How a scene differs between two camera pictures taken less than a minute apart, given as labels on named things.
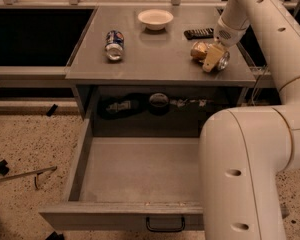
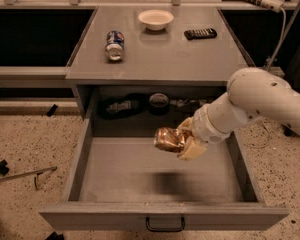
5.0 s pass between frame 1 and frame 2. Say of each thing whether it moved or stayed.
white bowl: stayed
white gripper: moved
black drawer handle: stayed
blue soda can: stayed
